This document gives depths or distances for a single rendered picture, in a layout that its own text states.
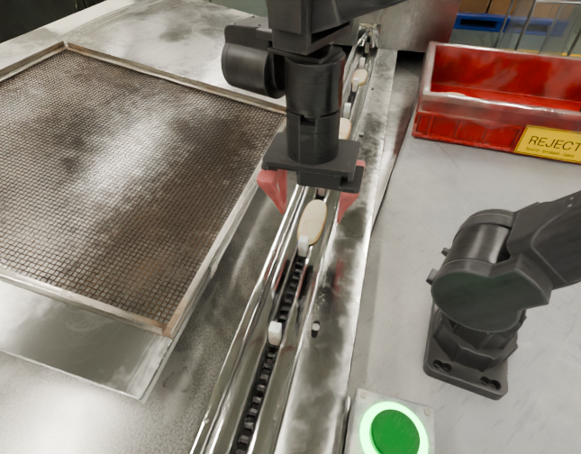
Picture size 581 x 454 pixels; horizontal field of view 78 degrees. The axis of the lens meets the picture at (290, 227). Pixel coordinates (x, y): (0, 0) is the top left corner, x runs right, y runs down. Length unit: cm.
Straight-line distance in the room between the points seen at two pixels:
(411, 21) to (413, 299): 85
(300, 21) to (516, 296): 28
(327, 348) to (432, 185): 41
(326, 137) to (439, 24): 85
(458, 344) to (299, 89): 31
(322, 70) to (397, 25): 85
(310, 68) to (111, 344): 33
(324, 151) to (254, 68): 11
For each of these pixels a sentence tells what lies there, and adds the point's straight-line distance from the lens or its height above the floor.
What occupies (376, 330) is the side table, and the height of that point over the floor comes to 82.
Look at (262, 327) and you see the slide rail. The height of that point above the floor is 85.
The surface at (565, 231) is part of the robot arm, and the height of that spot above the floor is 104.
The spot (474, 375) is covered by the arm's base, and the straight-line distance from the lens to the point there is 48.
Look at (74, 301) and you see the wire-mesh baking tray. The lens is 44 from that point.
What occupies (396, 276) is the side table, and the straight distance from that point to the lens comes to 54.
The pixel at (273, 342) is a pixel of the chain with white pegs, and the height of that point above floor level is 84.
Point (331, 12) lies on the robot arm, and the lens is 31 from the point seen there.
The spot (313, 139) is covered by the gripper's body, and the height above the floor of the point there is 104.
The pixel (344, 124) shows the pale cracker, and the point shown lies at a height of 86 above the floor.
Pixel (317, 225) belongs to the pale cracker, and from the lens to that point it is 53.
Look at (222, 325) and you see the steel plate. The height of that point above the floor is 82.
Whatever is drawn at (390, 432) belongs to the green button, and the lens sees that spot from 35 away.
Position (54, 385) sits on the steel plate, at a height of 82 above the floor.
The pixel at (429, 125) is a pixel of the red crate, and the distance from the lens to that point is 83.
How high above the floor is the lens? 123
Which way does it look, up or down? 45 degrees down
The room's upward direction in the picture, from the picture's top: straight up
